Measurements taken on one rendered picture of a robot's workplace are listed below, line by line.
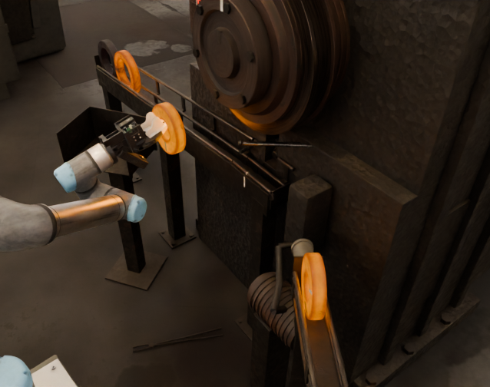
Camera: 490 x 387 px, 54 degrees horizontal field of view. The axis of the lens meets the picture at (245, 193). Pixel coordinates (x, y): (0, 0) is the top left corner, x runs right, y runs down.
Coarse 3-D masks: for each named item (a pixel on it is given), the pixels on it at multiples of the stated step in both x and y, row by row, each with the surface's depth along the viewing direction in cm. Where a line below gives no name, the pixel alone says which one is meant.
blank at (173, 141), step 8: (160, 104) 141; (168, 104) 141; (152, 112) 147; (160, 112) 142; (168, 112) 139; (176, 112) 140; (168, 120) 139; (176, 120) 139; (168, 128) 142; (176, 128) 138; (168, 136) 148; (176, 136) 139; (184, 136) 141; (168, 144) 146; (176, 144) 141; (184, 144) 143; (168, 152) 148; (176, 152) 144
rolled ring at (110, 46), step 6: (102, 42) 213; (108, 42) 211; (102, 48) 217; (108, 48) 209; (114, 48) 210; (102, 54) 220; (114, 54) 210; (102, 60) 222; (108, 60) 224; (102, 66) 224; (108, 66) 224; (114, 72) 214
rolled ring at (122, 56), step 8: (120, 56) 201; (128, 56) 198; (120, 64) 208; (128, 64) 197; (136, 64) 198; (120, 72) 210; (136, 72) 198; (120, 80) 211; (128, 80) 211; (136, 80) 199; (136, 88) 202
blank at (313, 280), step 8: (304, 256) 116; (312, 256) 111; (320, 256) 111; (304, 264) 116; (312, 264) 109; (320, 264) 109; (304, 272) 116; (312, 272) 107; (320, 272) 107; (304, 280) 117; (312, 280) 107; (320, 280) 106; (304, 288) 117; (312, 288) 106; (320, 288) 106; (304, 296) 116; (312, 296) 106; (320, 296) 106; (304, 304) 117; (312, 304) 107; (320, 304) 106; (312, 312) 108; (320, 312) 108
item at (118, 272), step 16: (96, 112) 177; (112, 112) 174; (64, 128) 164; (80, 128) 173; (96, 128) 182; (112, 128) 179; (64, 144) 166; (80, 144) 175; (64, 160) 168; (112, 176) 175; (128, 176) 178; (128, 192) 181; (128, 224) 189; (128, 240) 195; (128, 256) 202; (144, 256) 215; (160, 256) 215; (112, 272) 207; (128, 272) 208; (144, 272) 208; (144, 288) 201
